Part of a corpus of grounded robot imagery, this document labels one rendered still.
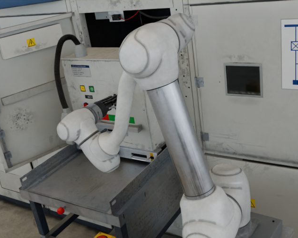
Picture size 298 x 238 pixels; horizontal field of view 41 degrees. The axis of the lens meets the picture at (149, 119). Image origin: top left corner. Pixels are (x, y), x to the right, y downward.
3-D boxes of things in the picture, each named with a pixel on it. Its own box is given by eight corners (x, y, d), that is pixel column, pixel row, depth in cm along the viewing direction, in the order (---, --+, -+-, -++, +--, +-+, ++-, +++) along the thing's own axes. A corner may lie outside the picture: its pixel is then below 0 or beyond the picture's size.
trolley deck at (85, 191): (120, 227, 167) (118, 216, 164) (21, 198, 200) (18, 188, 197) (191, 152, 218) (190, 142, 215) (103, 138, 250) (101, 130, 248)
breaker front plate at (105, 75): (152, 155, 196) (137, 62, 177) (79, 142, 222) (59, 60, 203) (153, 153, 197) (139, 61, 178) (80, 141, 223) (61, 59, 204)
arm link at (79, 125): (73, 114, 171) (92, 137, 171) (47, 129, 159) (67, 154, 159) (85, 101, 164) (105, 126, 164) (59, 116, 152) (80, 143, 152)
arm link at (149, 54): (249, 229, 137) (232, 272, 119) (206, 231, 146) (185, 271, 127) (176, 12, 120) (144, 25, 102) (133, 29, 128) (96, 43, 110)
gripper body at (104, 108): (89, 119, 175) (102, 111, 182) (104, 121, 171) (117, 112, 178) (86, 103, 173) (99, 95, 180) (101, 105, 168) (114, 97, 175)
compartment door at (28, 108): (1, 169, 220) (-43, 38, 191) (95, 128, 255) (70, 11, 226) (5, 173, 215) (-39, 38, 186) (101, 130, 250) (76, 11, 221)
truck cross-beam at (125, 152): (158, 164, 196) (156, 153, 194) (76, 148, 225) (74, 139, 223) (163, 159, 200) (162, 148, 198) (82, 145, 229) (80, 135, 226)
